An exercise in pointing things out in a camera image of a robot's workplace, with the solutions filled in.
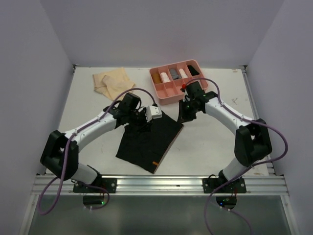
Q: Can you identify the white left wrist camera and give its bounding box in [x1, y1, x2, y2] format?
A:
[146, 105, 162, 122]

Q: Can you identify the black rolled underwear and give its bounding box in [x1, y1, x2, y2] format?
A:
[187, 65, 200, 76]

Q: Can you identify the brown rolled underwear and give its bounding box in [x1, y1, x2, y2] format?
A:
[152, 73, 162, 84]

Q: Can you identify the beige underwear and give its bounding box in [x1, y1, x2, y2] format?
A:
[92, 68, 135, 101]

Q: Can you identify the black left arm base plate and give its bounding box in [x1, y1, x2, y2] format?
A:
[73, 177, 117, 193]

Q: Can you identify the grey rolled underwear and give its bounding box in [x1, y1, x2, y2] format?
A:
[169, 69, 181, 80]

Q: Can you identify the aluminium table frame rail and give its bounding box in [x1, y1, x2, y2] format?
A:
[31, 64, 289, 196]

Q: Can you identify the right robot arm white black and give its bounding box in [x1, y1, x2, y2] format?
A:
[178, 81, 272, 192]

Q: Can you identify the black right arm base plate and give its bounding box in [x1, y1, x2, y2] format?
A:
[202, 174, 247, 194]

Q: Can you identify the black underwear orange trim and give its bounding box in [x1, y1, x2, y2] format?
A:
[116, 113, 184, 174]

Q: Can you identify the pink divided organizer tray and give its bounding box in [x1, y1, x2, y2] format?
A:
[149, 60, 204, 105]

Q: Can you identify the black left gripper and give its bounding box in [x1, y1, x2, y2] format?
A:
[128, 107, 154, 133]

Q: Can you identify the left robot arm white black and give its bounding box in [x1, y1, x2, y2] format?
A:
[40, 93, 162, 192]

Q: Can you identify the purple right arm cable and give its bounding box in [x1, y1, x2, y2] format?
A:
[182, 78, 289, 235]

